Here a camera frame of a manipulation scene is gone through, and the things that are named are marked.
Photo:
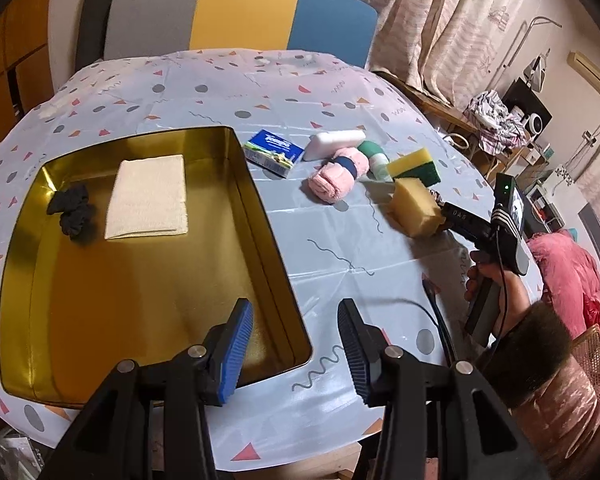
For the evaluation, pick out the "pale yellow cloth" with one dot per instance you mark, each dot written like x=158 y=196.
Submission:
x=412 y=207

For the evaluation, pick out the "person's right hand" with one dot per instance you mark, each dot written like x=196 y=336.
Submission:
x=512 y=305

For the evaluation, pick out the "cream folded cloth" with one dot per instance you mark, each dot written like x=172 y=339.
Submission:
x=147 y=195

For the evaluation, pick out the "wooden cabinet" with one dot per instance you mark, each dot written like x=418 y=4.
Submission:
x=10 y=60

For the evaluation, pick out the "black box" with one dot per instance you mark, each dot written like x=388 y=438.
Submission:
x=527 y=100

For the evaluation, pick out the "pink towel blue band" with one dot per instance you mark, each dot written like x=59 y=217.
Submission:
x=330 y=182

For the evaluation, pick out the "pink patterned curtain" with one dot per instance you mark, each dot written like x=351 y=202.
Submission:
x=430 y=25

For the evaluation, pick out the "black padded bar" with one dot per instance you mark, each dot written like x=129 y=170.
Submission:
x=95 y=15

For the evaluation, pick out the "yellow and green sponge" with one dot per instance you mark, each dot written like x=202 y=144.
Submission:
x=412 y=162

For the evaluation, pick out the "person's right forearm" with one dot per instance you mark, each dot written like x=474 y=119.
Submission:
x=535 y=360

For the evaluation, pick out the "black scrunchie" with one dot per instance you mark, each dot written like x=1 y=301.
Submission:
x=72 y=215

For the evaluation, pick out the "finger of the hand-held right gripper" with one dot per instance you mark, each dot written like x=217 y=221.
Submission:
x=442 y=227
x=434 y=195

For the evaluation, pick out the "white foam block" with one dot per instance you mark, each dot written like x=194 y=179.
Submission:
x=332 y=142

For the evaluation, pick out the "pink quilt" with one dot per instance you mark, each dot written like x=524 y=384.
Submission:
x=565 y=275

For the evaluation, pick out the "patterned light blue tablecloth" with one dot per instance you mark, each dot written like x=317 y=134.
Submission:
x=330 y=240

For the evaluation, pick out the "clear plastic bag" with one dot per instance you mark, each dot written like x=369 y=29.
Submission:
x=10 y=452

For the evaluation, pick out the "wooden bench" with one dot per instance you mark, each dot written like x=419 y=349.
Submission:
x=445 y=115

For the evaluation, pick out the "blue green tissue pack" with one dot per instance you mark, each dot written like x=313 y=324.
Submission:
x=275 y=150

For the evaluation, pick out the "gold metal tin box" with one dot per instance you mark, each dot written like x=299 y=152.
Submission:
x=130 y=300

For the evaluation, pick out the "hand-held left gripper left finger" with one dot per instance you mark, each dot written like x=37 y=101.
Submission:
x=236 y=350

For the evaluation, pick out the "wall air conditioner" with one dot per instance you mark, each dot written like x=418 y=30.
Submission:
x=590 y=67

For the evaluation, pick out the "wicker basket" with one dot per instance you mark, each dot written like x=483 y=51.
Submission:
x=590 y=355

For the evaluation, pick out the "pile of clothes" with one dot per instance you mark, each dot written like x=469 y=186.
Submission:
x=495 y=117

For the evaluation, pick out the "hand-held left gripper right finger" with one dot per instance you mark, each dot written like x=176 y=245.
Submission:
x=355 y=355

